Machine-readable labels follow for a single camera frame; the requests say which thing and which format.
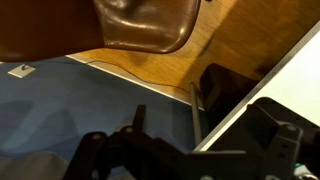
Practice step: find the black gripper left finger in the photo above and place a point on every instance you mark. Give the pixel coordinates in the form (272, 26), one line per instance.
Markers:
(133, 153)

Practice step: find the grey metal table leg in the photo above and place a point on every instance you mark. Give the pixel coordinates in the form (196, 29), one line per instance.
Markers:
(196, 113)

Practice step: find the brown glossy chair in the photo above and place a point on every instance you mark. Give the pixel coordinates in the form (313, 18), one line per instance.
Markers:
(146, 23)

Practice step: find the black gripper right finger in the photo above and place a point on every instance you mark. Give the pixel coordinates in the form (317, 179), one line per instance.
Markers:
(283, 143)

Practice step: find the white wall outlet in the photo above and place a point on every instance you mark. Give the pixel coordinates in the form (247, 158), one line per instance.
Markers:
(21, 70)

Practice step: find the white baseboard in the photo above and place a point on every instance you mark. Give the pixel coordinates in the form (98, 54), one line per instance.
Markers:
(133, 81)

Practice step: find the dark box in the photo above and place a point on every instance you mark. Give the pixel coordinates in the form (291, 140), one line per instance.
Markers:
(223, 86)

